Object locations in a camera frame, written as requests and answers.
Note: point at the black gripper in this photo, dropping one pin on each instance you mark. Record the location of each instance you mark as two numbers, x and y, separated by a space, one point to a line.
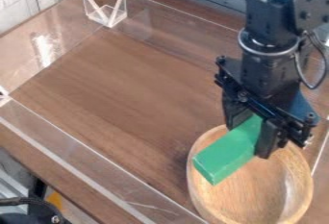
264 87

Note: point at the green rectangular block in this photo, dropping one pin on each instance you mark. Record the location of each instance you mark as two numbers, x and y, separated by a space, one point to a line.
229 152

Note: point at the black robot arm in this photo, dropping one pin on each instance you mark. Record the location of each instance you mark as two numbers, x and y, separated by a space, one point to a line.
280 31

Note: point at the brown wooden bowl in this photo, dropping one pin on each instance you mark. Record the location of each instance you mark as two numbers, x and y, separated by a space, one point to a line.
267 192

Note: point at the black device lower left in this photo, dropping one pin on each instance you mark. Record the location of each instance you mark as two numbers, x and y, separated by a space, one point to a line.
39 216

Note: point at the clear acrylic enclosure wall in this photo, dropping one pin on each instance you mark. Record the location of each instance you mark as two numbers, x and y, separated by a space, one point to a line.
109 107

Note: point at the clear acrylic corner bracket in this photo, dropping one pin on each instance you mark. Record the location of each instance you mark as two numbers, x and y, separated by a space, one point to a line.
106 15

